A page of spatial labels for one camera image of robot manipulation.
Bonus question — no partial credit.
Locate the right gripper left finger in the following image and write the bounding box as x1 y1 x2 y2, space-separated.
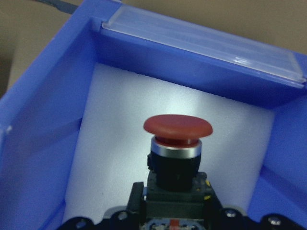
126 182 144 216

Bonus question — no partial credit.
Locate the right blue plastic bin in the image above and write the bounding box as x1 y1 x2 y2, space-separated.
0 0 307 230

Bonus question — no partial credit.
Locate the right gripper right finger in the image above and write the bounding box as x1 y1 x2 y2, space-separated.
204 185 223 213

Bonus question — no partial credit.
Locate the red mushroom push button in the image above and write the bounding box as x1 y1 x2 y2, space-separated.
142 115 214 230

